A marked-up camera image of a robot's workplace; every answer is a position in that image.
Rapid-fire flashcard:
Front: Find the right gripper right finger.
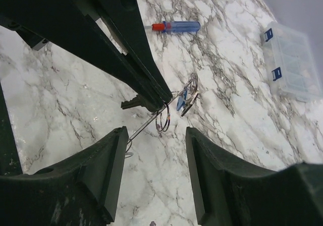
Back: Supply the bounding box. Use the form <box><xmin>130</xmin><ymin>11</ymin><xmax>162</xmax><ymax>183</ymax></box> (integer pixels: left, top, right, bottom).
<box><xmin>185</xmin><ymin>127</ymin><xmax>322</xmax><ymax>225</ymax></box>

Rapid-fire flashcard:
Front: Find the metal split ring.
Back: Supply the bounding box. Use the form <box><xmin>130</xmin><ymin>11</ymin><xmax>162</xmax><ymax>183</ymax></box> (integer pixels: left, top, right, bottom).
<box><xmin>155</xmin><ymin>102</ymin><xmax>173</xmax><ymax>133</ymax></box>

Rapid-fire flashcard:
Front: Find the blue red screwdriver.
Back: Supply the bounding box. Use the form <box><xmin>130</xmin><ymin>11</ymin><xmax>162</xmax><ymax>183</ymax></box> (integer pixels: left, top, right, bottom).
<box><xmin>144</xmin><ymin>21</ymin><xmax>201</xmax><ymax>33</ymax></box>

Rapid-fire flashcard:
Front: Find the clear plastic organizer box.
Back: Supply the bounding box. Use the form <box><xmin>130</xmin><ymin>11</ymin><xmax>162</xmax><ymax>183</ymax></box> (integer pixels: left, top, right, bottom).
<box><xmin>260</xmin><ymin>22</ymin><xmax>322</xmax><ymax>102</ymax></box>

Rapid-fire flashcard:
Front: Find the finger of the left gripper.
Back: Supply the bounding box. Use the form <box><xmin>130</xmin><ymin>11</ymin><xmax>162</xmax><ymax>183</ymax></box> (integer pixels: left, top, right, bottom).
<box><xmin>1</xmin><ymin>0</ymin><xmax>164</xmax><ymax>110</ymax></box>
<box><xmin>71</xmin><ymin>0</ymin><xmax>173</xmax><ymax>104</ymax></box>

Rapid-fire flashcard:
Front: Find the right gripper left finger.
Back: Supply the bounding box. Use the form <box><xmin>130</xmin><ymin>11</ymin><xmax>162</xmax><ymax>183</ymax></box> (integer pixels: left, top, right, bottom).
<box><xmin>1</xmin><ymin>127</ymin><xmax>128</xmax><ymax>225</ymax></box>

